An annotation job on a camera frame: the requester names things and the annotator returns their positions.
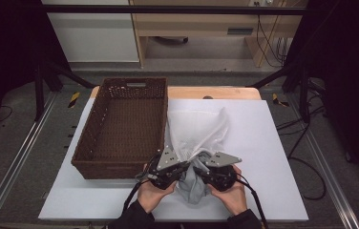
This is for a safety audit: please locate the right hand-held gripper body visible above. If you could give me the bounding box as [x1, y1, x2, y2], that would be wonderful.
[201, 151, 243, 193]

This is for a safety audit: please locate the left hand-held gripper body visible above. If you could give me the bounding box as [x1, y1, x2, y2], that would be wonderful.
[147, 145, 181, 191]

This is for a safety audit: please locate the grey cloth garment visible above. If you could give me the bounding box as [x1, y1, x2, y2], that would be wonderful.
[177, 151, 214, 205]

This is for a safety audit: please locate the white mesh laundry bag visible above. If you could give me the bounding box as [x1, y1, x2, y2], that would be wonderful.
[166, 106, 230, 164]

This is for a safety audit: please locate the brown wicker basket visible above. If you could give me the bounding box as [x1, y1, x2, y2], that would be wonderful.
[71, 76, 169, 180]

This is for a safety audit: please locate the person's right hand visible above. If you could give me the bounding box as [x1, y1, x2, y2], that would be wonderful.
[208, 164, 249, 218]

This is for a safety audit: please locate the person's left hand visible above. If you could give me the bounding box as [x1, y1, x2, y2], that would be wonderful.
[137, 179, 178, 215]

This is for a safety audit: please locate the white board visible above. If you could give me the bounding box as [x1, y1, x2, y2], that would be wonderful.
[37, 97, 309, 222]

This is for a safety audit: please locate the black metal stand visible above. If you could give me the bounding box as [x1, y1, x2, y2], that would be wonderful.
[33, 59, 98, 122]
[249, 62, 313, 125]

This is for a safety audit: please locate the light wooden desk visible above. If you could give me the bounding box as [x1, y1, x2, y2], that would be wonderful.
[129, 0, 306, 70]

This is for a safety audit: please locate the white cabinet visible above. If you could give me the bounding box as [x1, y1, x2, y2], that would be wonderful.
[40, 0, 140, 64]

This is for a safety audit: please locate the dark curtain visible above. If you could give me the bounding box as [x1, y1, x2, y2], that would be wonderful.
[290, 0, 359, 195]
[0, 0, 50, 144]

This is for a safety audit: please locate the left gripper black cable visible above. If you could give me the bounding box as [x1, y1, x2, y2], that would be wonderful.
[121, 171, 153, 215]

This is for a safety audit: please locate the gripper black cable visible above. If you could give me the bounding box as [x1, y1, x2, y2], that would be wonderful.
[235, 177, 270, 229]
[121, 171, 153, 215]

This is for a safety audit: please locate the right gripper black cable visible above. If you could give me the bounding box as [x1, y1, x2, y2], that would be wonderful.
[235, 177, 270, 229]

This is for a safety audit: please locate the aluminium floor rail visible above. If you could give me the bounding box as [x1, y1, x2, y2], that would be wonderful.
[286, 94, 359, 229]
[0, 92, 58, 229]

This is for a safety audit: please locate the bundle of black cables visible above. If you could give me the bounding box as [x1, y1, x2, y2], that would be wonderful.
[254, 2, 292, 69]

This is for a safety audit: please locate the black horizontal frame bar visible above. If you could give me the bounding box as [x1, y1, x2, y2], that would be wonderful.
[39, 4, 309, 16]

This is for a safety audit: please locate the thin black floor cable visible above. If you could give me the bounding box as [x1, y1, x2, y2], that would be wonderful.
[0, 104, 14, 126]

